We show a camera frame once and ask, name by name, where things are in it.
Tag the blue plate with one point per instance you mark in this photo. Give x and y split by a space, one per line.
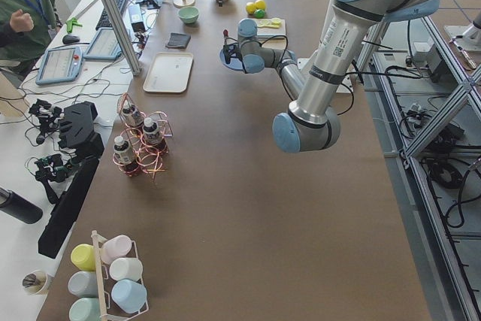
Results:
235 64

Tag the yellow lemon lower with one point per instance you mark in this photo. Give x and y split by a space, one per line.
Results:
250 8

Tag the yellow lemon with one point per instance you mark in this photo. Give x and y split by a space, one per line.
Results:
260 4
250 8

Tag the green bowl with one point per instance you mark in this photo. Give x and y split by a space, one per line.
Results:
188 15

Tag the yellow lemon upper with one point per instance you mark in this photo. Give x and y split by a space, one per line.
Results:
260 4

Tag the bamboo cutting board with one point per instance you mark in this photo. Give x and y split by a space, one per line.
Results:
270 27

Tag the green lime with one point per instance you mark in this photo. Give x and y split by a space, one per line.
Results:
259 14

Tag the grey folded cloth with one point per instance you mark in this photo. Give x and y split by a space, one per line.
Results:
178 41

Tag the cream rabbit tray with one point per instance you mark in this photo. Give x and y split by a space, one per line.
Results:
169 73

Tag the bottle lower left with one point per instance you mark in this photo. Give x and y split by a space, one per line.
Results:
153 136

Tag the teach pendant far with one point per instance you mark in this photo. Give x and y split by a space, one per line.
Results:
104 47

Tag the teach pendant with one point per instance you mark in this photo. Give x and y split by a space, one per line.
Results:
104 47
61 65

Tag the bottle lower right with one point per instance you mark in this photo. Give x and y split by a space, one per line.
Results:
125 157

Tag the teach pendant near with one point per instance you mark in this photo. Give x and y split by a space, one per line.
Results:
61 65

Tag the person in green hoodie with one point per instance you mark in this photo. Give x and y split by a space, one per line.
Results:
27 28

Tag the pastel cup rack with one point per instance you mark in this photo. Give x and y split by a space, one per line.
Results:
109 283

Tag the copper wire bottle rack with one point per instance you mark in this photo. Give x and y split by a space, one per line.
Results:
142 144

